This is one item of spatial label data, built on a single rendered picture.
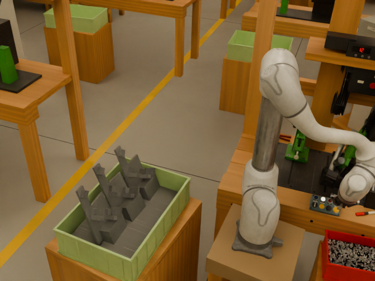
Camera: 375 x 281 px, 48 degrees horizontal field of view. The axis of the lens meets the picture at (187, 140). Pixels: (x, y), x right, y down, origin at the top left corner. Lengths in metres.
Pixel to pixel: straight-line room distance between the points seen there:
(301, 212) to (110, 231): 0.97
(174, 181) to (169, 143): 1.86
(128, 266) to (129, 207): 0.36
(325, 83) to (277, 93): 1.07
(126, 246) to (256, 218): 0.65
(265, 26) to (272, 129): 0.83
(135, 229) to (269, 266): 0.67
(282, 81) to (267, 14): 0.99
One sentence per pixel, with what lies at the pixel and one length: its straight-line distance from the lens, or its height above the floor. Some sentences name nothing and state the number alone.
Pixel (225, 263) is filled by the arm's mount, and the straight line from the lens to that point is 1.90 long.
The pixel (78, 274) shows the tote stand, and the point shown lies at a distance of 2.17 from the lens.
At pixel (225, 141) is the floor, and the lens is 4.22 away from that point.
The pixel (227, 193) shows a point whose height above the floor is 0.88.
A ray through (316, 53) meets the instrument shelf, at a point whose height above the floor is 1.54.
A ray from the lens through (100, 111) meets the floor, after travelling 4.71.
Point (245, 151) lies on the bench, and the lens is 2.61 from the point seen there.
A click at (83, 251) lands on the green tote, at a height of 0.89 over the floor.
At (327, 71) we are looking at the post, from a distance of 2.50.
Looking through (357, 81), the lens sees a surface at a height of 1.42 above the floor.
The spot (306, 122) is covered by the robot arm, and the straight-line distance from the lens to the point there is 1.57.
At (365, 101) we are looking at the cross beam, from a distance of 2.68.
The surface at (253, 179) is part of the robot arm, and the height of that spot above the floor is 1.19.
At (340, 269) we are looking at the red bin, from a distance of 2.06.
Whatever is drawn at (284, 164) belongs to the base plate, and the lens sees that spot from 2.53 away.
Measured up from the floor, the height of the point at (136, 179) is 0.94.
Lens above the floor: 2.41
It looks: 35 degrees down
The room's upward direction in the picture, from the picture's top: 2 degrees clockwise
